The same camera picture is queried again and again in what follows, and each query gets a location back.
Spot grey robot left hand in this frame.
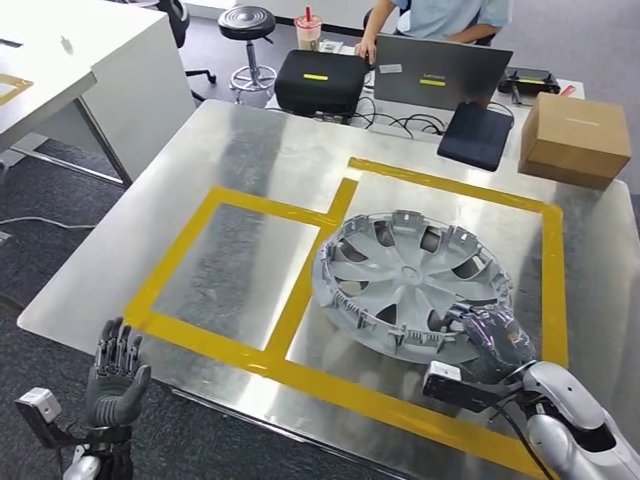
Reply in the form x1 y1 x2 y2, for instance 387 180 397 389
85 316 152 429

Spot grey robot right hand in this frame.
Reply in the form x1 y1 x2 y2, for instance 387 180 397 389
447 303 538 386

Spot person's right hand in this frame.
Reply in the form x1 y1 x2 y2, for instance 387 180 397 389
355 36 377 66

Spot silver plastic wheel hubcap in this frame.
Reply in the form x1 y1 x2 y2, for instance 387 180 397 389
310 210 513 366

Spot steel workbench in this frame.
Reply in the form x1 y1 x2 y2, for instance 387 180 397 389
17 99 640 480

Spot black carrying case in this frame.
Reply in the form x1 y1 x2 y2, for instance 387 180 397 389
273 49 371 119

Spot plastic drink cup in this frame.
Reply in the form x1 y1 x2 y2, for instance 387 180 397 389
294 6 324 53

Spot grey laptop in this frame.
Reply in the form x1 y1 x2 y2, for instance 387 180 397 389
374 34 515 112

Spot person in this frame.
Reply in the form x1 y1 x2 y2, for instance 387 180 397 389
355 0 513 66

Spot black round stool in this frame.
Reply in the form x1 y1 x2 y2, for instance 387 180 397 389
217 5 278 104

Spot black flat tablet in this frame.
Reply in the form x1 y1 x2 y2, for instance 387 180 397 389
437 100 515 173

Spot black handheld controller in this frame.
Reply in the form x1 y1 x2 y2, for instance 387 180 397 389
498 66 562 105

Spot brown cardboard box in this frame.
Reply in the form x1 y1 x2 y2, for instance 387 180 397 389
518 91 632 192

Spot black office chair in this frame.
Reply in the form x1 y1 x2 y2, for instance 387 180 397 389
157 0 218 102

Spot pale table steel legs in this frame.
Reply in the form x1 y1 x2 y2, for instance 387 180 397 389
0 0 197 188

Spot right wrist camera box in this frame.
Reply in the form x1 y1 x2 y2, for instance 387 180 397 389
422 360 466 402

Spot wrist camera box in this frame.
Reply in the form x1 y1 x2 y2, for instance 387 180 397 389
14 387 63 425
422 360 466 402

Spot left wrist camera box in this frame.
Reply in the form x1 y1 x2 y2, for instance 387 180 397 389
14 387 63 425

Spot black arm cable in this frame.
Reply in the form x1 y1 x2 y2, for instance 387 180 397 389
487 394 556 480

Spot black desk cables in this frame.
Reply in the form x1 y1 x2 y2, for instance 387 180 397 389
352 95 447 139

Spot white floor cable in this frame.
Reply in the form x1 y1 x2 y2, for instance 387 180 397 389
0 215 96 232

